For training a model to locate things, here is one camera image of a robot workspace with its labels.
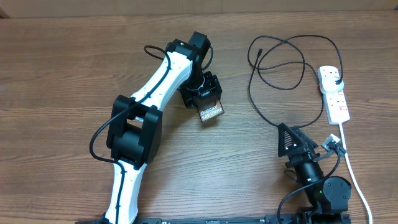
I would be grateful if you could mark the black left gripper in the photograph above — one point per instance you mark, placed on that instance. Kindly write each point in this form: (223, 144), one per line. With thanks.
(212, 86)

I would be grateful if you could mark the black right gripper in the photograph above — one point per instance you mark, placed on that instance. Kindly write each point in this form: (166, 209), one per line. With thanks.
(302, 152)

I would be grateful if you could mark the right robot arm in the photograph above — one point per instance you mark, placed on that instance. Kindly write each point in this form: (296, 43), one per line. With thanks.
(327, 194)

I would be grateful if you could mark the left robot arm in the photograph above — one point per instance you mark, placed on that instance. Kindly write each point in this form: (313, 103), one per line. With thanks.
(135, 127)

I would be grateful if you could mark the white charger plug adapter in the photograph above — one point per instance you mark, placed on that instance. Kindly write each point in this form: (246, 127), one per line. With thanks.
(330, 85)

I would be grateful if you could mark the white power strip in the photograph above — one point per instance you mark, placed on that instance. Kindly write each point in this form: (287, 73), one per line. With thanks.
(336, 106)

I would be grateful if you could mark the cardboard backdrop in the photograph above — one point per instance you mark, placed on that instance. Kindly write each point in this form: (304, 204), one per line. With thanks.
(83, 8)

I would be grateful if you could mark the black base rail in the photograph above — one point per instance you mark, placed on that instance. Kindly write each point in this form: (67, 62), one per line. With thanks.
(268, 219)

